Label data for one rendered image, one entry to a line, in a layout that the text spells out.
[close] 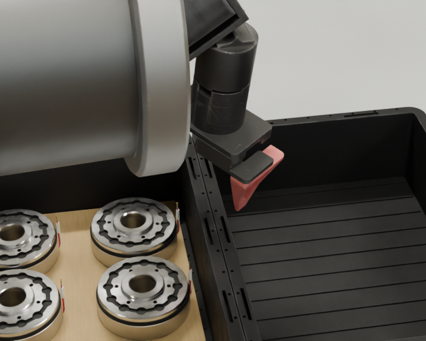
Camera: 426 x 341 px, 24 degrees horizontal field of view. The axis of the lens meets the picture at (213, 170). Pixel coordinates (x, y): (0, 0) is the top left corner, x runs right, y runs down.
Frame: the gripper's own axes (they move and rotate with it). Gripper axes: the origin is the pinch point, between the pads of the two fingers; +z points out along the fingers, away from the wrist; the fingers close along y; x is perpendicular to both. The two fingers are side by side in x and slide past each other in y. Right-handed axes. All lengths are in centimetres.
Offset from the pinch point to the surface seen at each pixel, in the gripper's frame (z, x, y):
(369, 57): 32, -74, 17
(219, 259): 2.4, 6.1, -7.1
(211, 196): 3.8, -1.6, 0.0
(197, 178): 4.5, -3.1, 3.4
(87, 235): 16.1, 4.6, 13.0
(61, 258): 15.8, 9.5, 12.5
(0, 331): 11.3, 23.7, 7.1
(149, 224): 11.2, 1.4, 6.2
